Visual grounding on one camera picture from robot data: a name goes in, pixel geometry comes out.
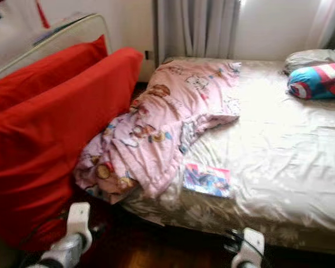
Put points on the grey curtain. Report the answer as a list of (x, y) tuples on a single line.
[(195, 28)]

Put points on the red hanging tassel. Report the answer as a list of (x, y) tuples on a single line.
[(42, 14)]

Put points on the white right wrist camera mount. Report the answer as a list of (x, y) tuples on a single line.
[(250, 245)]

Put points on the sheer white curtain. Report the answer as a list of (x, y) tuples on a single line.
[(326, 22)]

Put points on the bed with beige floral sheet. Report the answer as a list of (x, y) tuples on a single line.
[(285, 151)]

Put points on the grey pillow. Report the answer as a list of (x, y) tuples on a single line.
[(310, 57)]

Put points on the white quilted mattress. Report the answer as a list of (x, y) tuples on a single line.
[(72, 40)]

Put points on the blue red star bolster pillow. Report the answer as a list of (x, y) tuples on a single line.
[(318, 82)]

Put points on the colourful comic book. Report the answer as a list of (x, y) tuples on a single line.
[(206, 180)]

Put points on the large red cushion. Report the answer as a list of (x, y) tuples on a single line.
[(44, 72), (56, 151)]

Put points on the pink cartoon print quilt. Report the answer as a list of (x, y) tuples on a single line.
[(159, 114)]

